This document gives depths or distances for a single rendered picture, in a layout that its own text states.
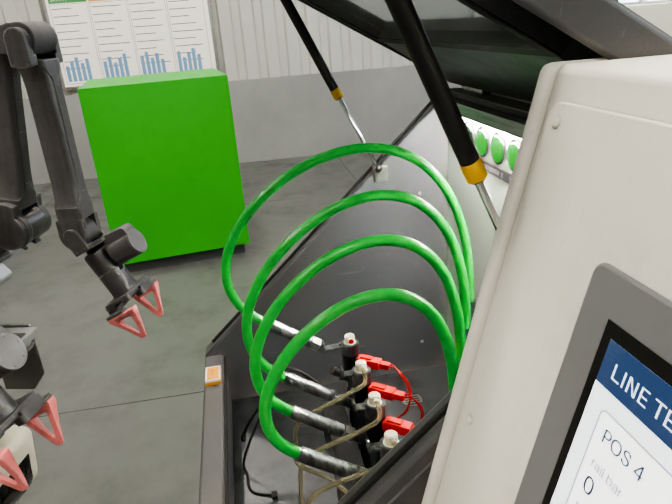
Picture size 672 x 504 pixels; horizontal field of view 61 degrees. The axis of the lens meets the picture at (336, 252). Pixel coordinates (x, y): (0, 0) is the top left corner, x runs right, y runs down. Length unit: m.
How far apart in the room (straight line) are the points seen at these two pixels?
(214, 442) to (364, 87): 6.66
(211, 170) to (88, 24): 3.57
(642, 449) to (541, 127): 0.24
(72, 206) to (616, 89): 1.06
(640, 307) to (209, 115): 3.87
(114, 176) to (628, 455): 3.97
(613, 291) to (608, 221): 0.04
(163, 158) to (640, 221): 3.89
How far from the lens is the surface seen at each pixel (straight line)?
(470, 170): 0.51
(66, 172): 1.26
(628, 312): 0.36
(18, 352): 0.94
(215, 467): 0.99
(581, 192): 0.41
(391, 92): 7.55
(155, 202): 4.21
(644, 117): 0.39
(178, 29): 7.25
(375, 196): 0.74
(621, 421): 0.36
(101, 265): 1.30
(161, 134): 4.12
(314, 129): 7.42
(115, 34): 7.34
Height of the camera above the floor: 1.59
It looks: 22 degrees down
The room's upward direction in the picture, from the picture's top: 4 degrees counter-clockwise
